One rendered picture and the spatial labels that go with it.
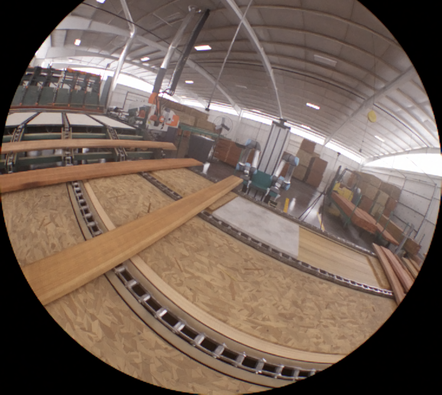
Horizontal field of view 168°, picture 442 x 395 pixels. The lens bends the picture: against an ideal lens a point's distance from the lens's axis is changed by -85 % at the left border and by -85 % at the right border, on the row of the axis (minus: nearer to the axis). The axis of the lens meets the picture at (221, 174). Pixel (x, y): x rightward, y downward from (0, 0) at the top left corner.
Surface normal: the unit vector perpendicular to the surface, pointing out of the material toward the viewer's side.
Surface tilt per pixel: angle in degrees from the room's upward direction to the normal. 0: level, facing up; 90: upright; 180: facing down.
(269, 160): 90
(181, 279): 0
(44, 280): 0
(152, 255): 0
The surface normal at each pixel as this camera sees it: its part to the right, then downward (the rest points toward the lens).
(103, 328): 0.30, -0.92
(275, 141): -0.34, 0.15
